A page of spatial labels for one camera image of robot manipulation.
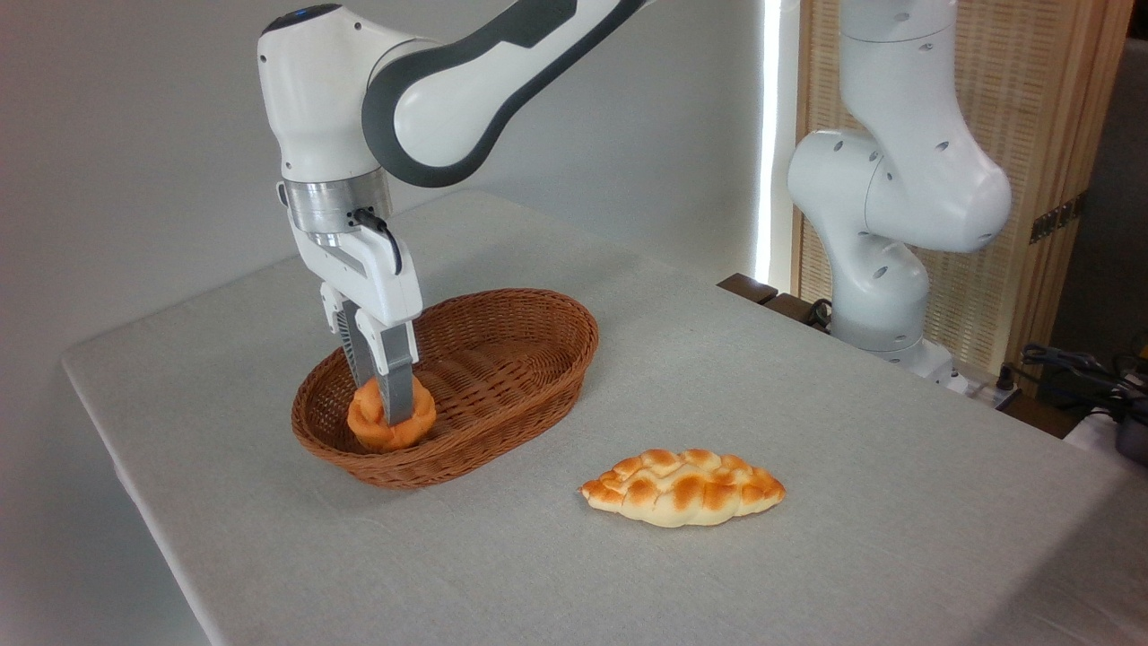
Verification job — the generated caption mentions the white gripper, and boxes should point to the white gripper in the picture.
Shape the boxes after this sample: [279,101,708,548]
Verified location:
[288,224,424,428]

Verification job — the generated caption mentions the round orange bread roll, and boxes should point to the round orange bread roll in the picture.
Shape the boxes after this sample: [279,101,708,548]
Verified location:
[346,375,438,452]

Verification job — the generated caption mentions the brown oval wicker basket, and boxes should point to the brown oval wicker basket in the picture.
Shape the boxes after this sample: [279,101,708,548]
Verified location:
[291,288,600,490]

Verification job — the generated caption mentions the long braided bread loaf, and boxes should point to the long braided bread loaf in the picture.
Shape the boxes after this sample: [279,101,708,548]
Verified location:
[580,449,787,528]

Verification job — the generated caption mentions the dark wooden board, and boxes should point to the dark wooden board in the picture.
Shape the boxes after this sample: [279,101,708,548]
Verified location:
[717,273,833,335]

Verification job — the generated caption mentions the light grey tablecloth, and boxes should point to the light grey tablecloth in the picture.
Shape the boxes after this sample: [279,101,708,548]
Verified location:
[61,188,1148,646]

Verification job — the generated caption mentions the white power strip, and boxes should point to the white power strip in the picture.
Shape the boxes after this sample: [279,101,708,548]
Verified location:
[951,363,1023,411]

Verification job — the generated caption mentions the dark metal screen hinge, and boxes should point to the dark metal screen hinge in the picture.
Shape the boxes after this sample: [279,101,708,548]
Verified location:
[1029,192,1090,245]

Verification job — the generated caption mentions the wooden bamboo screen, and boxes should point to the wooden bamboo screen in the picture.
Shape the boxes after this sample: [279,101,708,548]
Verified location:
[793,0,1136,380]

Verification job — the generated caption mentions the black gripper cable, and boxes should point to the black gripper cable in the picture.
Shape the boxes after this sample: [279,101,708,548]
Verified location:
[352,207,404,276]

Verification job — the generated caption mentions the black cable bundle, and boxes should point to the black cable bundle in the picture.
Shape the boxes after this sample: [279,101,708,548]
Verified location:
[1021,343,1148,415]

